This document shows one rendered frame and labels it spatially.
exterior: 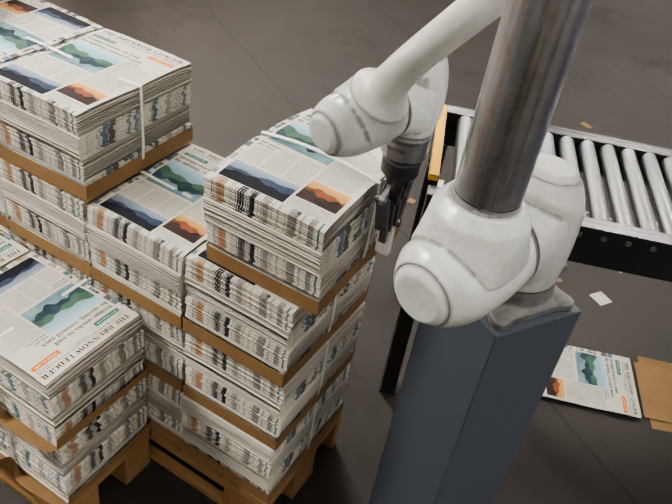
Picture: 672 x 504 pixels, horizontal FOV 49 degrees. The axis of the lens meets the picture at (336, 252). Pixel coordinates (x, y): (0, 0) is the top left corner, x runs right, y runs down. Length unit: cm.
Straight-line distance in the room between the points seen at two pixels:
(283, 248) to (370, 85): 41
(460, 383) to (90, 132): 95
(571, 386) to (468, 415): 131
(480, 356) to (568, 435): 127
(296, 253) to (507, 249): 48
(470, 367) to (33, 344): 97
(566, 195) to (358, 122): 35
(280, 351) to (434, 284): 61
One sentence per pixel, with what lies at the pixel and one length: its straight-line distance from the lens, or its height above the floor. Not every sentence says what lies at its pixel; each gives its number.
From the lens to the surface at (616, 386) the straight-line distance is 281.
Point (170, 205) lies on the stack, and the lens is 176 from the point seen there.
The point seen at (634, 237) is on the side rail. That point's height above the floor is 80.
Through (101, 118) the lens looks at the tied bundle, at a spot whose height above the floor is 102.
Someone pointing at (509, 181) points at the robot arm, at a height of 135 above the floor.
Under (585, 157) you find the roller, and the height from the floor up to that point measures 79.
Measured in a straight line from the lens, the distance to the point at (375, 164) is 153.
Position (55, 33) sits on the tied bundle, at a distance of 203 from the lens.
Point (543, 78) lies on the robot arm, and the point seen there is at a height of 150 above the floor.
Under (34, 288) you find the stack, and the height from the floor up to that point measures 60.
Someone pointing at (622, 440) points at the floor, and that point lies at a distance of 267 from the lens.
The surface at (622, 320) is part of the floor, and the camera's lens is 311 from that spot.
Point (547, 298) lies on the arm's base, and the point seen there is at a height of 103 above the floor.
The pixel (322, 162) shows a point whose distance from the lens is 151.
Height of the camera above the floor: 186
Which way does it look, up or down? 38 degrees down
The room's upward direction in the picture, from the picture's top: 9 degrees clockwise
